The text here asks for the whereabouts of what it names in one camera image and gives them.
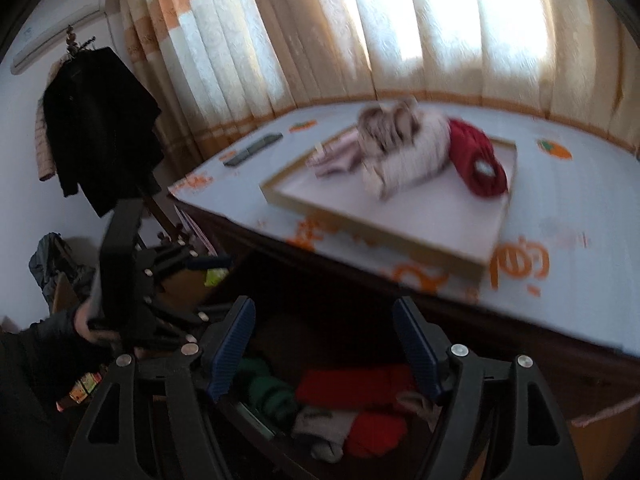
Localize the dark red underwear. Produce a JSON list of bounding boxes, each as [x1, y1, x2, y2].
[[449, 118, 508, 198]]

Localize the pink dotted underwear roll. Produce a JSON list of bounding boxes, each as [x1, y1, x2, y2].
[[361, 107, 450, 200]]

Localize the light pink underwear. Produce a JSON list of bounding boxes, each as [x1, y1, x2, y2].
[[306, 127, 362, 178]]

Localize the beige underwear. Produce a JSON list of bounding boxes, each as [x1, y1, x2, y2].
[[357, 98, 420, 158]]

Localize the green black striped underwear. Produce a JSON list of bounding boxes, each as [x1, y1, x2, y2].
[[234, 360, 300, 432]]

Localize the bright red underwear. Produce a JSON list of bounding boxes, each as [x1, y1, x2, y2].
[[295, 365, 414, 458]]

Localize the grey white underwear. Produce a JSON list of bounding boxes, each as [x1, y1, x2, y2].
[[292, 406, 357, 464]]

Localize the person left hand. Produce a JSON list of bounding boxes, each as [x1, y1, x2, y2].
[[74, 299, 119, 344]]

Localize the shallow cardboard tray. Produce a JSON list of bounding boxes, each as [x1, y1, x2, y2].
[[260, 152, 511, 282]]

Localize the black hanging coat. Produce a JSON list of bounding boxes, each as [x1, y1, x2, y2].
[[43, 47, 164, 217]]

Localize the black smartphone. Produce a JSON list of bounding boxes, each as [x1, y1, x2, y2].
[[224, 133, 283, 167]]

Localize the orange cream patterned curtain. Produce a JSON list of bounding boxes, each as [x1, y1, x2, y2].
[[119, 0, 639, 174]]

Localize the white wall air conditioner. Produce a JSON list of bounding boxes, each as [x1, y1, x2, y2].
[[11, 0, 106, 75]]

